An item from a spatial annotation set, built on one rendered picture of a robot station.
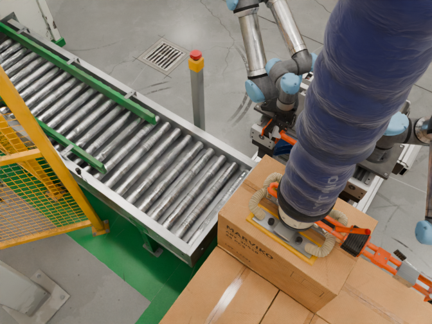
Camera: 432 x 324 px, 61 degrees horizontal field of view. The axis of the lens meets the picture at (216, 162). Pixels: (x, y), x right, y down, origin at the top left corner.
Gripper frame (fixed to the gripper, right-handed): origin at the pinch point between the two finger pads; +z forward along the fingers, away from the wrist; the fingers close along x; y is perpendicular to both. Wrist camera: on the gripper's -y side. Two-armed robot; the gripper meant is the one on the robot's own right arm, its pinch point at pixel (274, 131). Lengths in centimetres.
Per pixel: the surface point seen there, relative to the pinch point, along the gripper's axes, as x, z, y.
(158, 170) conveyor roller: -30, 53, -56
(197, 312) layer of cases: -78, 54, 14
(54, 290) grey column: -118, 107, -75
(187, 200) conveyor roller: -35, 53, -29
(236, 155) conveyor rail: 5, 49, -23
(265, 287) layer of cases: -48, 54, 34
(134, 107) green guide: -7, 45, -97
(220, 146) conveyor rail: 4, 48, -35
